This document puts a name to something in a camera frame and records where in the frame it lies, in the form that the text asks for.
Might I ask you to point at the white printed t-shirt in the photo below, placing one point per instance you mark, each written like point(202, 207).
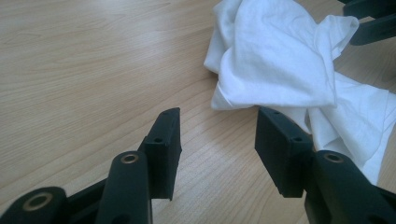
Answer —
point(274, 56)

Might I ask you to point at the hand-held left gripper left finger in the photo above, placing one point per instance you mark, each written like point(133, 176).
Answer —
point(163, 155)

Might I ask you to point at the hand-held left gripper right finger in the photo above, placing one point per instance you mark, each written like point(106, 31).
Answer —
point(280, 155)

